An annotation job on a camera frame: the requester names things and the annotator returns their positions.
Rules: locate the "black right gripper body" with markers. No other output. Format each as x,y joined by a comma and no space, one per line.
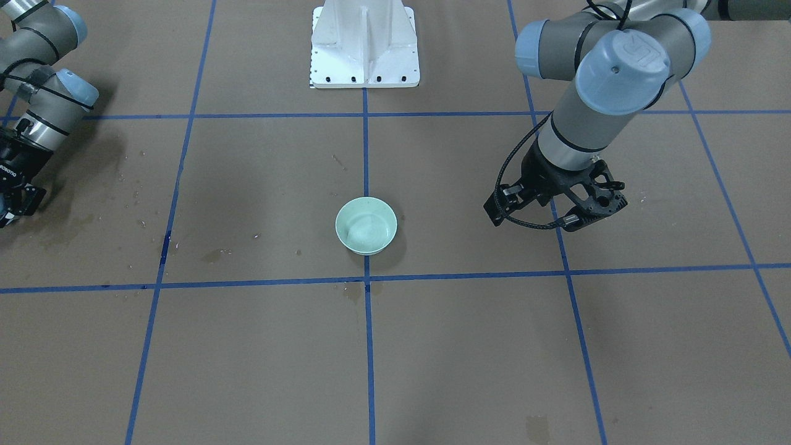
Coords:
16,164

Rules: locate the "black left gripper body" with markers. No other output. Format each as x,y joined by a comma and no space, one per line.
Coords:
536,180

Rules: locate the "pale green bowl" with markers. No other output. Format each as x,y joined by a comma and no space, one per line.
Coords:
366,225

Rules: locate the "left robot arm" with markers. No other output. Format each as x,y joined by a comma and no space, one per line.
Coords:
619,58

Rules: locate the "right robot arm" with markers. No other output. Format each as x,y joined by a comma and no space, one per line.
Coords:
57,99

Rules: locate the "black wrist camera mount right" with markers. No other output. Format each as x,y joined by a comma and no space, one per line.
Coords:
20,201

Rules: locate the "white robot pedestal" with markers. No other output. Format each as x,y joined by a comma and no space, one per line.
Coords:
364,44

